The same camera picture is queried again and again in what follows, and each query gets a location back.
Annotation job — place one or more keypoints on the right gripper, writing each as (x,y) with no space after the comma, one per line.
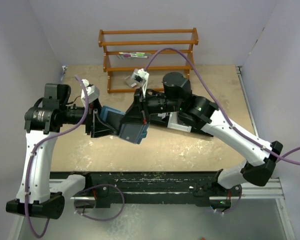
(137,113)

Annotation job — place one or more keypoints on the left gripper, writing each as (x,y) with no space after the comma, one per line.
(97,127)

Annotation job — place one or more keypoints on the blue card holder wallet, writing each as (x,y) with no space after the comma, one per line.
(105,109)

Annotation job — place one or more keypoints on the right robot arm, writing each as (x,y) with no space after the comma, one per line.
(199,112)

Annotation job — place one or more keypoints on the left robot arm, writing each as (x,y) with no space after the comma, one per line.
(50,117)

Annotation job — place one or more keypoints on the white card in tray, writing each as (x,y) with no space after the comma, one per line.
(163,115)

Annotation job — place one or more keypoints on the small clear plastic box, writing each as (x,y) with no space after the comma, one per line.
(130,81)

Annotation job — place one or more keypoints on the black and white organizer tray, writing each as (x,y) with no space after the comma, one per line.
(173,122)

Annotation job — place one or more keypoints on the green marker pen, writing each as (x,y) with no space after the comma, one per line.
(140,53)

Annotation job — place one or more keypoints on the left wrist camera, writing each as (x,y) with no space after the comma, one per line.
(93,92)

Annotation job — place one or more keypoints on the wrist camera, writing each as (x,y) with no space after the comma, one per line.
(93,92)
(140,78)

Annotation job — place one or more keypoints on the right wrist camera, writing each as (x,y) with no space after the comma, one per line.
(140,78)

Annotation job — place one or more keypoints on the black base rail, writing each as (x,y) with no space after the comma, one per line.
(197,188)

